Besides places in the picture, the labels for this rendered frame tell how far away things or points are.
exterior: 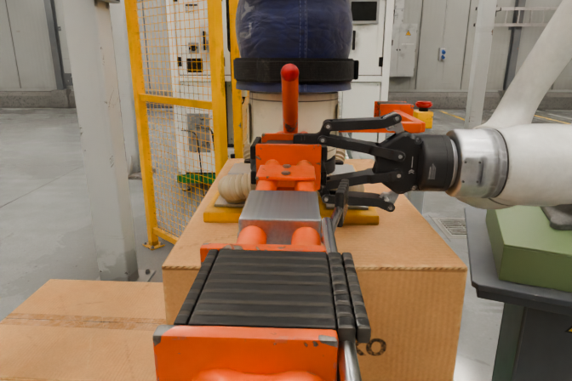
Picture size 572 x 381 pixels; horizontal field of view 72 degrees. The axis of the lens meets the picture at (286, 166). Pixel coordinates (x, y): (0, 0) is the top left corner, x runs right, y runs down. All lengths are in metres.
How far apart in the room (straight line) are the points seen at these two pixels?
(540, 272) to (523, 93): 0.42
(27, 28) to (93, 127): 9.93
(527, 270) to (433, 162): 0.54
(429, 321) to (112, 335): 0.81
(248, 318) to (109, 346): 0.97
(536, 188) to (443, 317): 0.21
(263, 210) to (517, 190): 0.35
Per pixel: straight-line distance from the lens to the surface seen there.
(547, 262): 1.01
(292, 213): 0.31
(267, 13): 0.69
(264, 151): 0.50
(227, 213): 0.66
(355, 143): 0.52
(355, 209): 0.68
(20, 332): 1.29
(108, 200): 2.21
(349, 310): 0.19
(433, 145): 0.53
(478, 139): 0.54
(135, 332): 1.16
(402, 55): 10.05
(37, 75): 11.95
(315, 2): 0.69
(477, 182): 0.54
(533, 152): 0.55
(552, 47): 0.75
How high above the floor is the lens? 1.22
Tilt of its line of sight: 15 degrees down
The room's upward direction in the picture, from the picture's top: straight up
